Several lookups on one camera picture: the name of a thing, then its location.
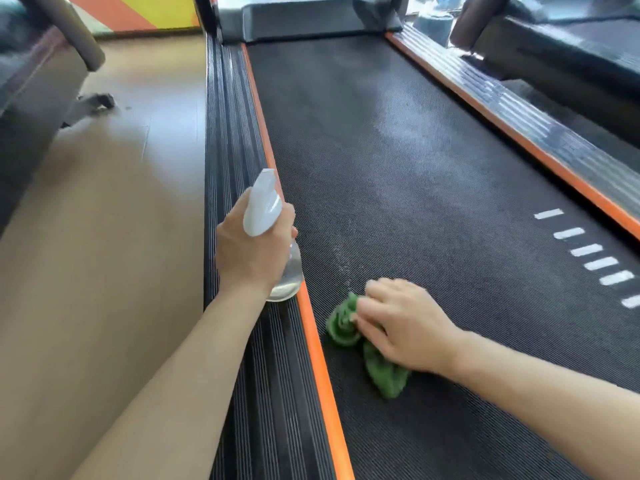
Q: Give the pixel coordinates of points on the black treadmill with orange trim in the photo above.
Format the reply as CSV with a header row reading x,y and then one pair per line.
x,y
400,194

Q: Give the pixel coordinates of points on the clear spray bottle white nozzle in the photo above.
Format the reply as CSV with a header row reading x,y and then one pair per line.
x,y
270,229

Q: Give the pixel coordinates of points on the person's right fingers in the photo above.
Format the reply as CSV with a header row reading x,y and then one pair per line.
x,y
375,307

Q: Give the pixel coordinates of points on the person's left hand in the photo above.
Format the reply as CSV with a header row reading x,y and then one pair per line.
x,y
245,249

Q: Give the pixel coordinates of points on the green cleaning cloth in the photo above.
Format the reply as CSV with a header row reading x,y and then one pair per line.
x,y
350,329

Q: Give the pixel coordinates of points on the grey exercise machine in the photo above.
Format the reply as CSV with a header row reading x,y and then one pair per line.
x,y
37,79

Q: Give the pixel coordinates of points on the person's left fingers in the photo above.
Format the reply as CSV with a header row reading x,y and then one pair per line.
x,y
287,222

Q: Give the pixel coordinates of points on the person's right hand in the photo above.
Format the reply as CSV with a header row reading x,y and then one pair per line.
x,y
412,327

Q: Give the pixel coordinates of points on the person's left forearm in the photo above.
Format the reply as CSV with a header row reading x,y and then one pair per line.
x,y
165,389

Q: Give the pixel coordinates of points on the person's right forearm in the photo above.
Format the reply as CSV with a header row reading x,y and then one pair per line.
x,y
550,399

